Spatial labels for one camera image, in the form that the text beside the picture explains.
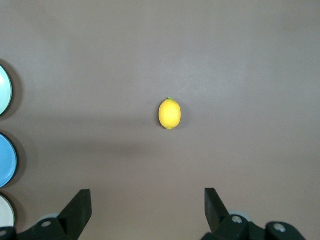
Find blue round plate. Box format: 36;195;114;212
0;132;18;189

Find beige round plate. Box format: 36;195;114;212
0;193;16;230

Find yellow lemon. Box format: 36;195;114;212
158;97;182;130

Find pale green round plate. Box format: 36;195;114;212
0;64;13;117

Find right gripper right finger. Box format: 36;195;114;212
202;187;308;240

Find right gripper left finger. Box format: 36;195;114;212
0;189;93;240

